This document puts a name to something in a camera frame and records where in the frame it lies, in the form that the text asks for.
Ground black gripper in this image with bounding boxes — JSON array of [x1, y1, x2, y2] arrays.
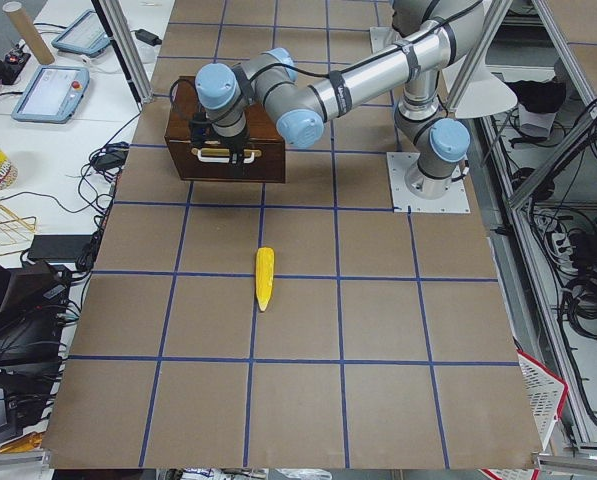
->
[[212, 115, 248, 166]]

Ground wooden drawer with white handle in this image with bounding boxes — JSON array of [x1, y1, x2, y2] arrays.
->
[[191, 147, 262, 164]]

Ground yellow corn cob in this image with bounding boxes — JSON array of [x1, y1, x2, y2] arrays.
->
[[255, 246, 275, 312]]

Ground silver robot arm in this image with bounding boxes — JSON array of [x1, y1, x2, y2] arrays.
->
[[189, 1, 485, 166]]

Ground dark wooden cabinet box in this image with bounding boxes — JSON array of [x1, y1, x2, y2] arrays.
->
[[164, 76, 286, 183]]

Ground black power adapter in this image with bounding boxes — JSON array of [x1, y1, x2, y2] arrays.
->
[[134, 29, 162, 46]]

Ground far blue teach pendant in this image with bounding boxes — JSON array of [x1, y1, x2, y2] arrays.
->
[[51, 10, 110, 57]]

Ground blue teach pendant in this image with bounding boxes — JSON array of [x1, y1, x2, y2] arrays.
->
[[11, 66, 90, 124], [51, 10, 110, 57]]

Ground near blue teach pendant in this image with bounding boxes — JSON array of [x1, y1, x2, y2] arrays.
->
[[11, 66, 90, 124]]

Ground white chair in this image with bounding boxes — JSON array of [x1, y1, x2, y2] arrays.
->
[[455, 60, 517, 119]]

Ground cardboard tube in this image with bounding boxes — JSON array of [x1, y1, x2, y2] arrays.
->
[[2, 1, 55, 65]]

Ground black electronics box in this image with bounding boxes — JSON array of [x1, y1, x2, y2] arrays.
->
[[0, 261, 72, 366]]

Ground white red plastic basket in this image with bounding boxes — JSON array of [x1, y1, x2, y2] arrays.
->
[[517, 350, 568, 450]]

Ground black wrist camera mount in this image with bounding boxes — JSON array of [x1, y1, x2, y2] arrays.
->
[[188, 111, 210, 148]]

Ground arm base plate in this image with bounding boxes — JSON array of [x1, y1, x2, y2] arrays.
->
[[386, 152, 470, 214], [369, 27, 402, 53]]

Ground aluminium frame post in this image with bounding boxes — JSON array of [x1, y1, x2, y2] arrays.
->
[[98, 0, 153, 104]]

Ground gold wire rack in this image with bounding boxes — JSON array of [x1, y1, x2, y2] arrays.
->
[[0, 204, 37, 256]]

